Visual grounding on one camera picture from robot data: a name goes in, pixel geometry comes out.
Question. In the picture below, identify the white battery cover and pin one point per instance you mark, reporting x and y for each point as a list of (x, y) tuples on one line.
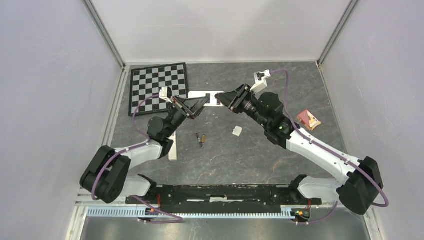
[(237, 131)]

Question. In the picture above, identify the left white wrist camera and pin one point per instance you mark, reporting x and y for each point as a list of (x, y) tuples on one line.
[(165, 94)]

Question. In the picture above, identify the white toothed cable duct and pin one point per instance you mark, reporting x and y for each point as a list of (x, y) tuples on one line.
[(143, 212)]

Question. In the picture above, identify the long white remote control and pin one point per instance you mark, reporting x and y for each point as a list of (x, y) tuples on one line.
[(172, 155)]

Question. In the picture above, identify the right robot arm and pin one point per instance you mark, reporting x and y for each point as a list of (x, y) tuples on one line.
[(356, 182)]

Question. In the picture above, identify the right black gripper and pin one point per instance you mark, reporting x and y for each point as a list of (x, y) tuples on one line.
[(227, 98)]

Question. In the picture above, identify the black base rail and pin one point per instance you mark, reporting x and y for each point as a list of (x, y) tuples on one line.
[(226, 199)]

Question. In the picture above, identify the red white remote control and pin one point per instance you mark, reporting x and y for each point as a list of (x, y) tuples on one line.
[(212, 100)]

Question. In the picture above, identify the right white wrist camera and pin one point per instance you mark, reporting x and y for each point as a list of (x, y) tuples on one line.
[(260, 81)]

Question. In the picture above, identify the black white chessboard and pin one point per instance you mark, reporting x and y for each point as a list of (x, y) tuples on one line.
[(148, 81)]

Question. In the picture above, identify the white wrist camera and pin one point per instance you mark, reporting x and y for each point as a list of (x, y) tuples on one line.
[(260, 81), (165, 94)]

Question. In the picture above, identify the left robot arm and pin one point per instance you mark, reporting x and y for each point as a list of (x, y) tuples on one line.
[(106, 177)]

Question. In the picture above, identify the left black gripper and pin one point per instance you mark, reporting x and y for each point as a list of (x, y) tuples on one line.
[(190, 108)]

